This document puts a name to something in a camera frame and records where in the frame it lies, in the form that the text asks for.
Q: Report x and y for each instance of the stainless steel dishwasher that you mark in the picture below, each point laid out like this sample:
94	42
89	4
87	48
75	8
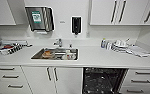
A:
102	81

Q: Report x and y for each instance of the small chrome sink knob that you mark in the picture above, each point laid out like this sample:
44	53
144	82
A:
70	45

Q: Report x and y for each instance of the white cup in sink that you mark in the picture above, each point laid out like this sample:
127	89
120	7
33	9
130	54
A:
71	56

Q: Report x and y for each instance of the chrome sink faucet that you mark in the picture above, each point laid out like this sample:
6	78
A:
58	42

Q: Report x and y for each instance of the orange bowl in sink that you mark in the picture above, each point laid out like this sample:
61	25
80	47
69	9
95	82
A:
47	52

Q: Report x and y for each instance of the dish soap bottle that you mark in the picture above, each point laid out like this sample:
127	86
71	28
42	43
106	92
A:
103	43

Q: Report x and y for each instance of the white two-door sink cabinet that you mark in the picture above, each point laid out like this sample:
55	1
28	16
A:
52	80

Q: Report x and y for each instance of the steel kitchen sink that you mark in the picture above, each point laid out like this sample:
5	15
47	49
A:
36	55

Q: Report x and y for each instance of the stack of white bowls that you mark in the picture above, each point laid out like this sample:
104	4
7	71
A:
119	45

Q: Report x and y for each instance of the steel paper towel dispenser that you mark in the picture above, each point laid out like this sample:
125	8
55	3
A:
39	19

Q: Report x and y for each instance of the white dish rack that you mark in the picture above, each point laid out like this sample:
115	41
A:
7	46

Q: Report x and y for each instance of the white drawer cabinet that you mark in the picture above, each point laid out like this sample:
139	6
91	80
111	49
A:
141	81
11	80

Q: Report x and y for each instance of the white wall power outlet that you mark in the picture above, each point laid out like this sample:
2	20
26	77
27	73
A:
88	34

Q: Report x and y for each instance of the black wall soap dispenser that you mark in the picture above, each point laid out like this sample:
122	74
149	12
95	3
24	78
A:
76	25

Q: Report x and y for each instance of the white wall cabinet three doors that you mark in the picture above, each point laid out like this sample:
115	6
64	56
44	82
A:
124	11

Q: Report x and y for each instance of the white wall cabinet, bottle atop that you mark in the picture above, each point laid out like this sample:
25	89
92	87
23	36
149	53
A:
1	13

